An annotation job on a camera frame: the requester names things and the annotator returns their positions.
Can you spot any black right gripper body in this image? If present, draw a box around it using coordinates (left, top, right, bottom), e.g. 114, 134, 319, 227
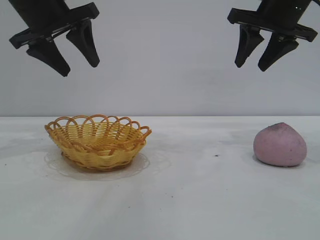
227, 0, 318, 43

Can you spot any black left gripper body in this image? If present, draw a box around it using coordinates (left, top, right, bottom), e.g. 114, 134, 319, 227
8, 0, 100, 50

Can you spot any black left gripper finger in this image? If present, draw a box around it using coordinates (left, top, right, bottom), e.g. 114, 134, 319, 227
65, 19, 101, 69
25, 39, 71, 78

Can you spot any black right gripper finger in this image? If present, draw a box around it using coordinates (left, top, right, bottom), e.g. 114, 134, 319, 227
257, 31, 300, 73
234, 24, 266, 69

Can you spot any pink peach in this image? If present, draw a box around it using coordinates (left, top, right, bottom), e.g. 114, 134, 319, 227
252, 122, 308, 168

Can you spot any yellow woven wicker basket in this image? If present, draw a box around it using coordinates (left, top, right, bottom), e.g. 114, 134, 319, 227
44, 114, 153, 173

